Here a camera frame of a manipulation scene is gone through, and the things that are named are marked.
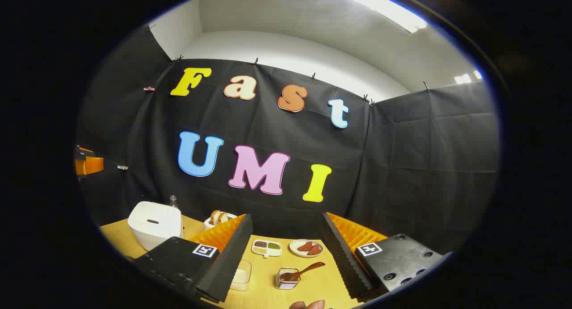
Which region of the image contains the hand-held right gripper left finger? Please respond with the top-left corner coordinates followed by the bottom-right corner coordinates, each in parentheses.
top-left (126, 214), bottom-right (253, 303)

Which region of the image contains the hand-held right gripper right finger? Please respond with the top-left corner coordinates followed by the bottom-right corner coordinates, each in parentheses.
top-left (321, 212), bottom-right (453, 301)

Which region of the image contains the clear box of rice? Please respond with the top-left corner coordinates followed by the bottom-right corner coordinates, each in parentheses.
top-left (229, 259), bottom-right (252, 292)

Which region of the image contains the brown wooden spoon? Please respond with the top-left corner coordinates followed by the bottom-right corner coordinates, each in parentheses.
top-left (279, 262), bottom-right (326, 283)

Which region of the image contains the white rice cooker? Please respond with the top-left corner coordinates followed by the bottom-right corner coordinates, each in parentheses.
top-left (127, 201), bottom-right (184, 251)

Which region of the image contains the white divided condiment dish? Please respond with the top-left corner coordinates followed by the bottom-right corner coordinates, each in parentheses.
top-left (252, 239), bottom-right (282, 258)

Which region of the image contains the white toaster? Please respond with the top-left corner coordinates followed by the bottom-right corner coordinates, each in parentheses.
top-left (204, 213), bottom-right (238, 231)

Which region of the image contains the white round plate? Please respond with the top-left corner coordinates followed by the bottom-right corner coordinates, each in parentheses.
top-left (289, 239), bottom-right (324, 258)

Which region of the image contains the black backdrop cloth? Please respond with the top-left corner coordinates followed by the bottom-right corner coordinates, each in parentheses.
top-left (76, 25), bottom-right (500, 256)

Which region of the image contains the small ceiling light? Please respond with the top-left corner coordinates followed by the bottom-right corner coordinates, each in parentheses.
top-left (454, 70), bottom-right (483, 85)

